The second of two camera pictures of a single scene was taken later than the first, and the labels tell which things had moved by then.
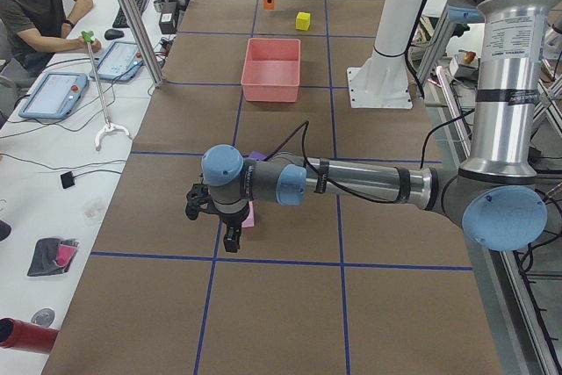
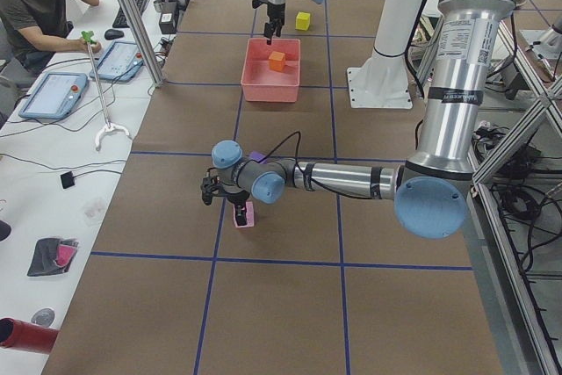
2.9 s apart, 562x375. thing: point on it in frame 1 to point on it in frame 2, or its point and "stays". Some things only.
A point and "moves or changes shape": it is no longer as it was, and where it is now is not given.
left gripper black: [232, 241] to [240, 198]
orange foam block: [269, 5] moves or changes shape
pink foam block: [248, 222] stays
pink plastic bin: [271, 69] stays
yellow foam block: [303, 21] stays
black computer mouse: [113, 33] stays
